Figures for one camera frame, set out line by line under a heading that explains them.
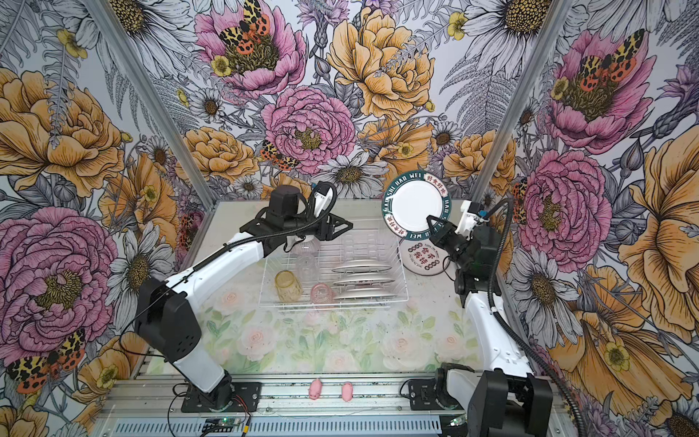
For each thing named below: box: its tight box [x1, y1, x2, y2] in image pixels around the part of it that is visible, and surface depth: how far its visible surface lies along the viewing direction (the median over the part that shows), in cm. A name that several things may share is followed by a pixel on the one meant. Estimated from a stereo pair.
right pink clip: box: [341, 381, 355, 403], surface depth 76 cm
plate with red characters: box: [397, 236, 451, 276], surface depth 104 cm
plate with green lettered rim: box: [381, 170, 452, 242], surface depth 79 cm
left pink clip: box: [308, 378, 324, 401], surface depth 77 cm
